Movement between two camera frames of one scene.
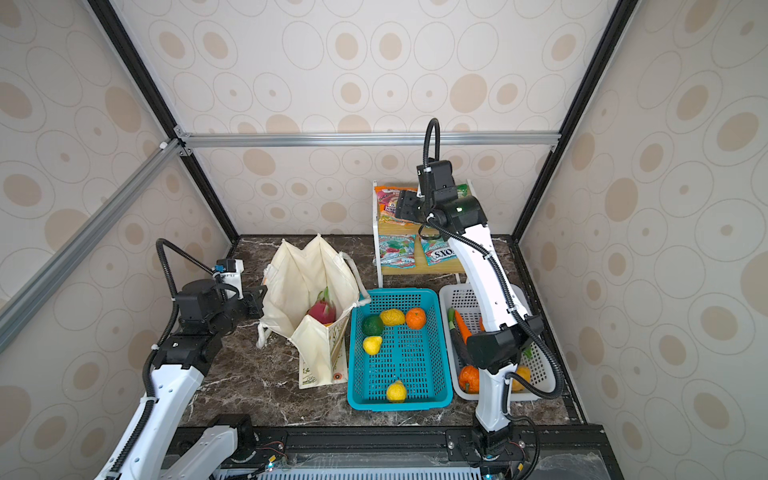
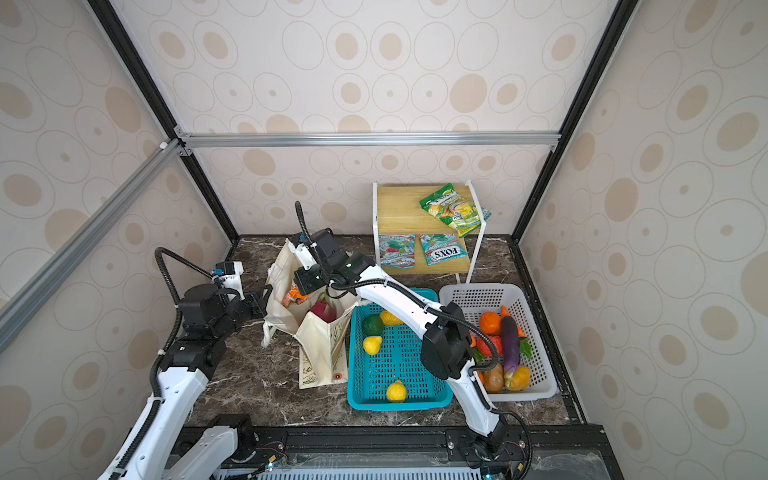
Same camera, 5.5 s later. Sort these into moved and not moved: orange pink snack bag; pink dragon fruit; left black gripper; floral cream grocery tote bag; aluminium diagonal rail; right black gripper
Moved: right black gripper; orange pink snack bag
Not moved: left black gripper; aluminium diagonal rail; floral cream grocery tote bag; pink dragon fruit
